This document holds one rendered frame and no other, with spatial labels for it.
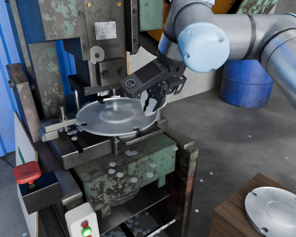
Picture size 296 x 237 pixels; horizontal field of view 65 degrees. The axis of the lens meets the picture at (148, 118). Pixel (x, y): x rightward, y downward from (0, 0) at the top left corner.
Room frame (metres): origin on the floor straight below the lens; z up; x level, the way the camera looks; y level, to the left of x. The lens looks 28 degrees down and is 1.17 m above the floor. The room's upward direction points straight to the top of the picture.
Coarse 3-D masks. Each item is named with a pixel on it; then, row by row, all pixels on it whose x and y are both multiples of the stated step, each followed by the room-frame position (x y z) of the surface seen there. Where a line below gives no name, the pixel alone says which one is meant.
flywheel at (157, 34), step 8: (216, 0) 0.89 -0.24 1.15; (224, 0) 0.82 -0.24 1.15; (232, 0) 0.79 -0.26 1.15; (240, 0) 0.80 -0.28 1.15; (168, 8) 1.10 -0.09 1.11; (216, 8) 0.84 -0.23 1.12; (224, 8) 0.82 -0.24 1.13; (232, 8) 0.80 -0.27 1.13; (152, 32) 1.13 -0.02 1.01; (160, 32) 1.08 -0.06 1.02
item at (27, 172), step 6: (30, 162) 0.50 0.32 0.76; (36, 162) 0.50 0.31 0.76; (18, 168) 0.47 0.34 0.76; (24, 168) 0.47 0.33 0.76; (30, 168) 0.47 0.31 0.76; (36, 168) 0.47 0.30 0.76; (18, 174) 0.45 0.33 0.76; (24, 174) 0.45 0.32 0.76; (30, 174) 0.45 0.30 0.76; (36, 174) 0.45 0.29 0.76; (18, 180) 0.43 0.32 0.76; (24, 180) 0.43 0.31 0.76; (30, 180) 0.44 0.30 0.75
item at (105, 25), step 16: (96, 0) 0.77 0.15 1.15; (112, 0) 0.80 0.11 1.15; (96, 16) 0.76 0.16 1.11; (112, 16) 0.79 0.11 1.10; (96, 32) 0.76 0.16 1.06; (112, 32) 0.79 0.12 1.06; (96, 48) 0.74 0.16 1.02; (112, 48) 0.79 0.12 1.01; (80, 64) 0.79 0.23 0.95; (96, 64) 0.74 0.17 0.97; (112, 64) 0.75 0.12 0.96; (96, 80) 0.75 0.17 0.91; (112, 80) 0.75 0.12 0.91
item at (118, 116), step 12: (84, 108) 0.79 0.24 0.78; (96, 108) 0.80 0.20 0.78; (108, 108) 0.78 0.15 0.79; (120, 108) 0.78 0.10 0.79; (132, 108) 0.80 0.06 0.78; (84, 120) 0.70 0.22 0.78; (96, 120) 0.70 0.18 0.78; (108, 120) 0.69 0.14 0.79; (120, 120) 0.69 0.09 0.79; (132, 120) 0.70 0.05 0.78; (144, 120) 0.70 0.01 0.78; (96, 132) 0.62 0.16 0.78; (108, 132) 0.62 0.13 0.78; (120, 132) 0.62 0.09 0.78; (132, 132) 0.61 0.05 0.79
